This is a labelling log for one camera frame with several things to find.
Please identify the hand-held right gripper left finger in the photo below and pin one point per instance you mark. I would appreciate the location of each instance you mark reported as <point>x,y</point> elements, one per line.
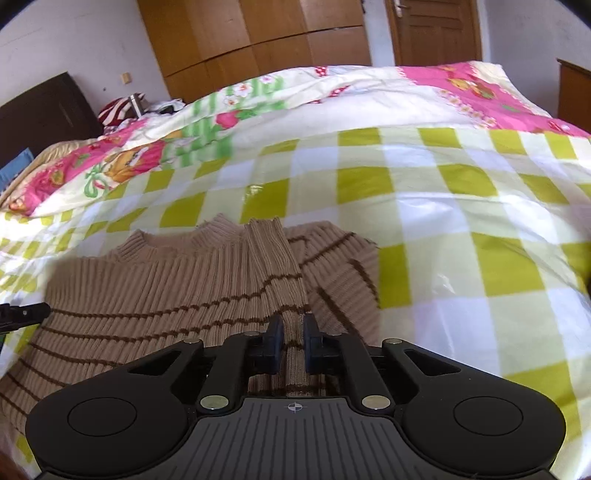
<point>276,342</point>

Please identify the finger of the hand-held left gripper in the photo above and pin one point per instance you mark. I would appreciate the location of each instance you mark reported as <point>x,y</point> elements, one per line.
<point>27,314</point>

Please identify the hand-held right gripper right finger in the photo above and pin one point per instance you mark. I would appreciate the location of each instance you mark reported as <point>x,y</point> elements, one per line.
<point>309,346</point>

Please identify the beige brown striped sweater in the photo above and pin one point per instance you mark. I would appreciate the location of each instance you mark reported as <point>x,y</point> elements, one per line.
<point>175,295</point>

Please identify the blue pillow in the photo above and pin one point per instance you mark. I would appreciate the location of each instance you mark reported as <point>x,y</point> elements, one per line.
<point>16,168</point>

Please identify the checkered floral quilt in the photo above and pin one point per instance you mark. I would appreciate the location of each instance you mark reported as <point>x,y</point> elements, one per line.
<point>438,221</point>

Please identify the dark wooden headboard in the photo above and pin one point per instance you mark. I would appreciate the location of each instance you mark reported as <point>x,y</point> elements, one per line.
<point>44,115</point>

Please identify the red white striped cloth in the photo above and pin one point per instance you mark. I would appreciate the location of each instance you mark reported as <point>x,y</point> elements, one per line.
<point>113,110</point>

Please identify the metal thermos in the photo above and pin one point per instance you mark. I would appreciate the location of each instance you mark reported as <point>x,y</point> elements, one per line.
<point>137,105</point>

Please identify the wooden wardrobe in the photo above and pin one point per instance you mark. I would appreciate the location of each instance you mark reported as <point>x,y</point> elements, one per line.
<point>258,41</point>

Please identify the wooden door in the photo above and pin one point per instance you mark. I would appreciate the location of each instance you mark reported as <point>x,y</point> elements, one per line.
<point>436,32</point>

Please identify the wooden side cabinet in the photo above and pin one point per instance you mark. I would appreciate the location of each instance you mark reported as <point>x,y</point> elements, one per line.
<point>575,94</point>

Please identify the wall switch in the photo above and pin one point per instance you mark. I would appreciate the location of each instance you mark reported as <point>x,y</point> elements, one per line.
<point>125,76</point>

